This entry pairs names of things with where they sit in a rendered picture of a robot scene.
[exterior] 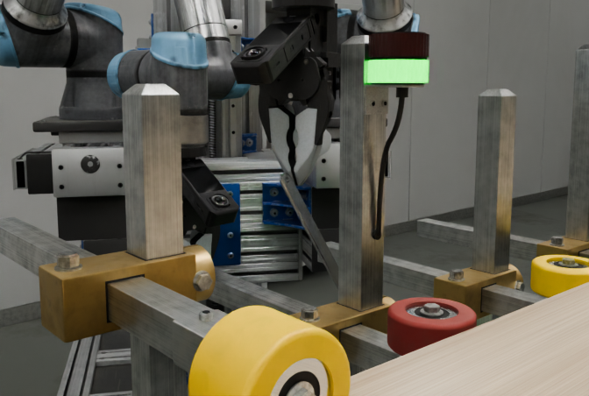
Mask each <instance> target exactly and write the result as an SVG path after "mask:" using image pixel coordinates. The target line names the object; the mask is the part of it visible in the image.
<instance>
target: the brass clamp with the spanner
mask: <svg viewBox="0 0 589 396"><path fill-rule="evenodd" d="M394 303H395V301H394V300H393V299H392V298H390V297H388V296H387V297H386V296H385V295H383V304H382V305H379V306H377V307H374V308H368V309H366V310H363V311H359V310H357V309H354V308H349V307H347V306H345V305H342V304H339V303H338V301H336V302H332V303H330V304H326V305H323V306H320V307H317V309H318V316H319V317H320V321H318V322H307V323H309V324H311V325H314V326H316V327H318V328H320V329H324V330H326V331H328V332H329V333H331V334H332V335H333V336H334V337H335V338H336V339H337V340H338V341H339V342H340V332H341V330H344V329H348V328H351V327H354V326H357V325H359V324H361V325H364V326H366V327H368V328H371V329H375V330H378V331H379V332H382V333H384V334H387V311H388V309H389V307H390V306H391V305H392V304H394ZM290 316H292V317H294V318H296V319H299V320H300V316H301V312H299V313H296V314H292V315H290Z"/></svg>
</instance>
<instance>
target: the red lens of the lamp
mask: <svg viewBox="0 0 589 396"><path fill-rule="evenodd" d="M387 56H416V57H427V58H428V57H429V34H427V33H412V32H395V33H376V34H370V35H368V58H371V57H387Z"/></svg>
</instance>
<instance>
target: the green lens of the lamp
mask: <svg viewBox="0 0 589 396"><path fill-rule="evenodd" d="M368 82H429V61H428V60H369V61H368Z"/></svg>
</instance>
